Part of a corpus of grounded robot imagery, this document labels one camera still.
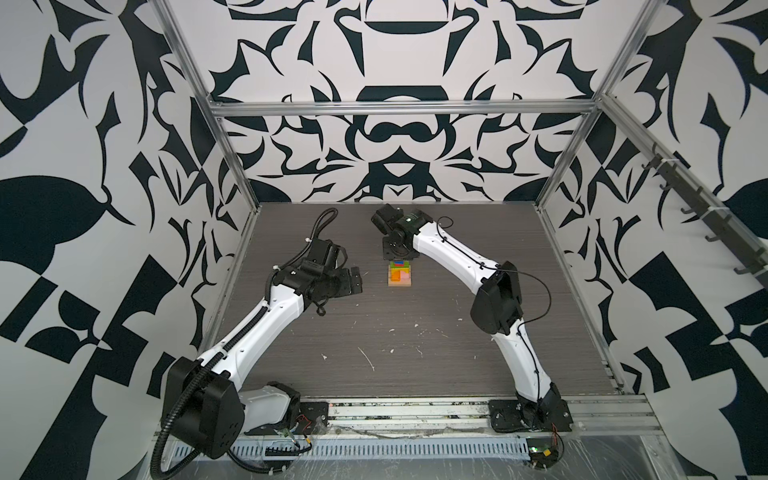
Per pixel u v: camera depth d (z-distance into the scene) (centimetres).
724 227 54
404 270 96
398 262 93
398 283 97
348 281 73
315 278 58
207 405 39
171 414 41
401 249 70
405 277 98
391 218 73
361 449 71
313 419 74
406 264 96
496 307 56
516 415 74
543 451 71
